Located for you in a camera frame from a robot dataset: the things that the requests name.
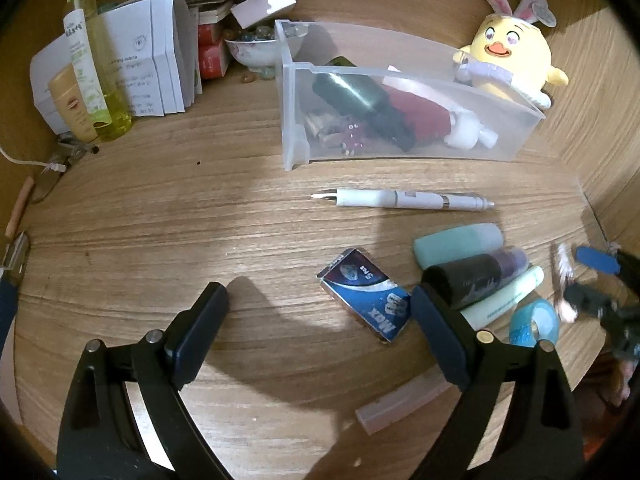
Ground dark green bottle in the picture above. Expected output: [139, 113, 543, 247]
[312, 56, 417, 153]

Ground purple bottle with black cap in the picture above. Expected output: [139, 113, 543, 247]
[422, 247, 529, 311]

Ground white pen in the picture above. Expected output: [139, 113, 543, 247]
[310, 187, 496, 211]

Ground pink braided hair tie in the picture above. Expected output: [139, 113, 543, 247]
[550, 242, 578, 323]

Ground teal capsule case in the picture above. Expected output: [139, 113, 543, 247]
[414, 223, 503, 271]

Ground silver metal tool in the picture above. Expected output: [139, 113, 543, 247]
[0, 231, 32, 286]

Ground white folded paper box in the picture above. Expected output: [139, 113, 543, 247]
[29, 0, 203, 133]

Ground light green tube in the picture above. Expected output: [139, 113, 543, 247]
[459, 265, 545, 332]

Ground yellow-green spray bottle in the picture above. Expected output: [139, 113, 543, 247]
[65, 0, 133, 142]

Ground red box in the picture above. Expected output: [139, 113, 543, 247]
[197, 21, 232, 81]

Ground small beige wooden pieces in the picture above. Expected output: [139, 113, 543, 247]
[305, 112, 343, 148]

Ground small white box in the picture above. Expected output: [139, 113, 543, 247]
[229, 0, 297, 28]

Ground yellow chick plush toy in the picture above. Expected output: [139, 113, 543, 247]
[452, 0, 570, 111]

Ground dark red small figurine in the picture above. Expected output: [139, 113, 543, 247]
[337, 120, 371, 156]

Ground white cable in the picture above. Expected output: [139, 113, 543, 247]
[0, 146, 68, 173]

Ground beige sunscreen tube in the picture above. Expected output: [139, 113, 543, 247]
[48, 65, 101, 143]

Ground clear plastic storage box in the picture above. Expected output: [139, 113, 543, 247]
[274, 19, 547, 172]

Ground translucent glue stick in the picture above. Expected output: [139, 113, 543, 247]
[355, 375, 451, 436]

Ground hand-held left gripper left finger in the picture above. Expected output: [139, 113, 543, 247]
[56, 282, 233, 480]

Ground wooden stick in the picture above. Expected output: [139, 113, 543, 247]
[6, 177, 36, 238]

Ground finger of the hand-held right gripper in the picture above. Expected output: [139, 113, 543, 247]
[562, 282, 621, 323]
[574, 244, 640, 281]

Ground blue gum pack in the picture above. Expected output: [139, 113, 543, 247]
[317, 248, 412, 346]

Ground teal tape roll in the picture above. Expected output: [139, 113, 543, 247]
[509, 297, 560, 348]

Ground bowl of glass marbles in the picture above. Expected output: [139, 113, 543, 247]
[223, 27, 279, 73]

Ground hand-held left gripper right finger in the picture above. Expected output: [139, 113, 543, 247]
[410, 282, 585, 480]

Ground metal clip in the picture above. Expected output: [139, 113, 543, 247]
[55, 132, 101, 157]

